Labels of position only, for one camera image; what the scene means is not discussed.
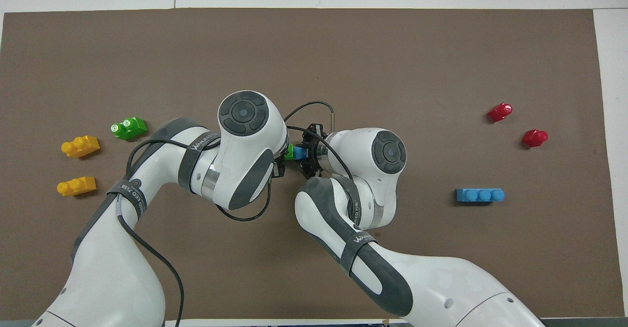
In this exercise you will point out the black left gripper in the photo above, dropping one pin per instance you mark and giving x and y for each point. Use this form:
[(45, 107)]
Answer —
[(278, 167)]

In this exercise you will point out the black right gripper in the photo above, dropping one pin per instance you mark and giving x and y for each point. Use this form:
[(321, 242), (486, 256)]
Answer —
[(316, 160)]

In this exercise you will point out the blue three-stud toy block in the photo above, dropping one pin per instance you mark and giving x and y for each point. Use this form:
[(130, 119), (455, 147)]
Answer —
[(302, 153), (480, 195)]

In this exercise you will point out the green two-stud toy block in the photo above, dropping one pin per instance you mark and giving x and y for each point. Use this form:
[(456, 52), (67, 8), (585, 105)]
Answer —
[(291, 152), (128, 128)]

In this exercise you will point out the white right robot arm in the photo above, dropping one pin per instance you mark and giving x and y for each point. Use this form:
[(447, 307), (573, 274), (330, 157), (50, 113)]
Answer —
[(431, 288)]

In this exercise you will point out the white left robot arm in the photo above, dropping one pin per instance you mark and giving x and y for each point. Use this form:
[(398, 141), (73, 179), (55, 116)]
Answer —
[(113, 268)]

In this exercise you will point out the red one-stud toy block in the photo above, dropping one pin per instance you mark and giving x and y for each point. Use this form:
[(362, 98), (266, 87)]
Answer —
[(534, 138), (500, 112)]

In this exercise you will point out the yellow two-stud toy block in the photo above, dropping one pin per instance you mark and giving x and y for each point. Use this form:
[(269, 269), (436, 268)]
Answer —
[(80, 146), (76, 186)]

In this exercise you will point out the brown table mat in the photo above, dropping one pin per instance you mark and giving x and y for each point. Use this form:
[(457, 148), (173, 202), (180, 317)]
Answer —
[(392, 57)]

